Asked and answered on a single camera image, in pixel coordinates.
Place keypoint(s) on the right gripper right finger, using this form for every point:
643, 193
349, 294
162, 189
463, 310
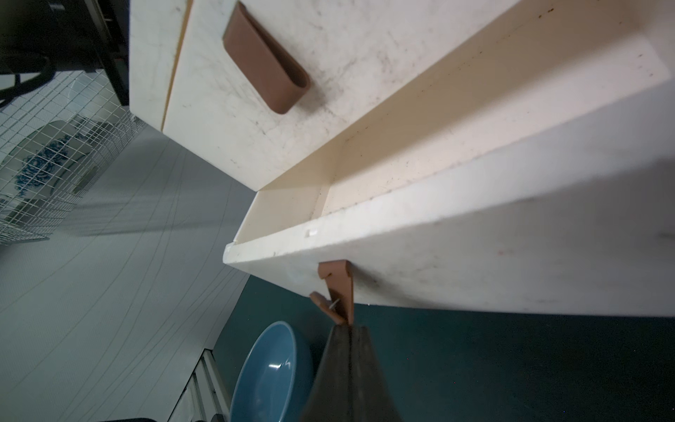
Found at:
371, 400

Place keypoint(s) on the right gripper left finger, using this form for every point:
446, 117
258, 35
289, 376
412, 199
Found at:
331, 398

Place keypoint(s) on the white three-drawer cabinet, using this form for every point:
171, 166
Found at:
255, 87

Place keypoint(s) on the drawer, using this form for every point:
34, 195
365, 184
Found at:
531, 170

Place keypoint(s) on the plain blue bowl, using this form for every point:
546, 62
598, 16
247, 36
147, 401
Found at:
276, 378

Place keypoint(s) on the blue patterned bowl in basket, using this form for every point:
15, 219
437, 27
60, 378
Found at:
48, 168

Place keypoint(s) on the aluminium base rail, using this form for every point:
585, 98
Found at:
204, 398

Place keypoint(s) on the white wire basket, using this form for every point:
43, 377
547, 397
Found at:
70, 94

